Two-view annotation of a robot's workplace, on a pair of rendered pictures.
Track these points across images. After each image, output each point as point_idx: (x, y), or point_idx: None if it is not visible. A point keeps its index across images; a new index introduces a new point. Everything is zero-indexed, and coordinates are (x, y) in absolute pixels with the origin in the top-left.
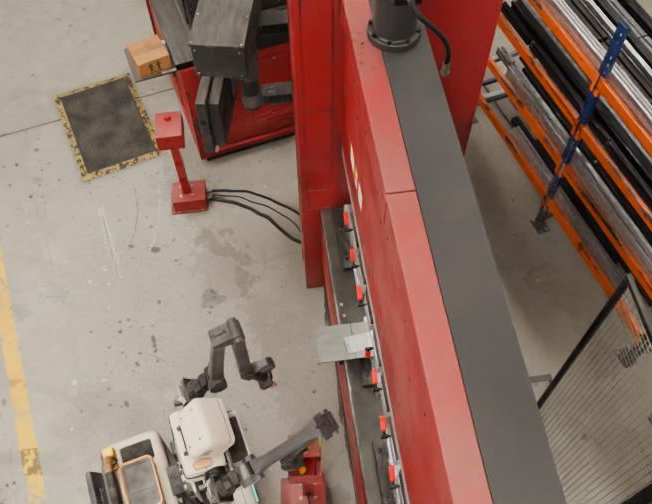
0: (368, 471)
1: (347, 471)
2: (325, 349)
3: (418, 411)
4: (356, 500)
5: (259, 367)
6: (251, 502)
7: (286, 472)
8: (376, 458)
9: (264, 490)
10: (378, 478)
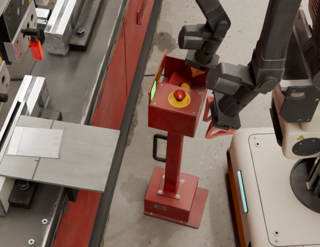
0: (106, 26)
1: (113, 212)
2: (98, 147)
3: None
4: (117, 172)
5: (237, 67)
6: (247, 167)
7: (189, 234)
8: (90, 27)
9: (222, 222)
10: (97, 14)
